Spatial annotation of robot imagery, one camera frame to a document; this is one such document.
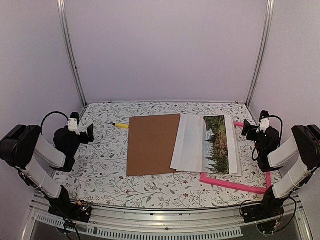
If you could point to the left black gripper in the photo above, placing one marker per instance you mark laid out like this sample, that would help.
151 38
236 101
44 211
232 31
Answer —
90 137

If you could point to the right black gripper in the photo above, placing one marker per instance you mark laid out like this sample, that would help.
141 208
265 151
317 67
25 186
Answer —
247 129

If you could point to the yellow handled screwdriver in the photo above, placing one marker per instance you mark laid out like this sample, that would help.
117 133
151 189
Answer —
119 125

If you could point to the white passe-partout mat board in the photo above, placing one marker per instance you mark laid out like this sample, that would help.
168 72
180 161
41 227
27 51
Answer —
238 160

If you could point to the landscape photo with white mat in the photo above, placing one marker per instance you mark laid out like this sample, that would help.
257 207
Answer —
200 145

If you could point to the brown frame backing board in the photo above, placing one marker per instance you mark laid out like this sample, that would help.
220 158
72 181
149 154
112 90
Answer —
151 144

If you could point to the pink picture frame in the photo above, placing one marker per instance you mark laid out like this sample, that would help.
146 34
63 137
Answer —
252 179

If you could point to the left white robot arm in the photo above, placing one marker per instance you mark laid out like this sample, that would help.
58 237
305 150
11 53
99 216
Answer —
24 145

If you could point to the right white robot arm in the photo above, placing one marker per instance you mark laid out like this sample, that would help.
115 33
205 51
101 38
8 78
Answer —
272 155

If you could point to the floral patterned table mat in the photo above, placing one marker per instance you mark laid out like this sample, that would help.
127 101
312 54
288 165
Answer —
100 171

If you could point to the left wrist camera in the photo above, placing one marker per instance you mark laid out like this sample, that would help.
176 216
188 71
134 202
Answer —
73 123

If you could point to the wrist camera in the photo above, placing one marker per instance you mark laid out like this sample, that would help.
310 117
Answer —
73 123
264 121

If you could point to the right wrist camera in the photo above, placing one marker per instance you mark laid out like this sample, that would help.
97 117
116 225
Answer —
264 121

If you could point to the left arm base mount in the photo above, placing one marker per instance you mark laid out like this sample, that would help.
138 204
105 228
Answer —
80 211

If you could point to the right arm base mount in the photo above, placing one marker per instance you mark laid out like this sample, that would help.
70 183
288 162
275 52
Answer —
262 211

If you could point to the aluminium front rail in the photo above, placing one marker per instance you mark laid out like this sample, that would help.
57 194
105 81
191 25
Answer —
124 223

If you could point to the right aluminium corner post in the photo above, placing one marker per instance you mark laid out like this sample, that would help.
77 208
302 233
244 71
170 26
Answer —
270 4

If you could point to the aluminium corner post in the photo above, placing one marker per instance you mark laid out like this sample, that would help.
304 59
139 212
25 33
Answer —
270 4
70 53

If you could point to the left aluminium corner post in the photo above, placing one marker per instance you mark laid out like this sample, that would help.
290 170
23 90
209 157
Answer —
70 53

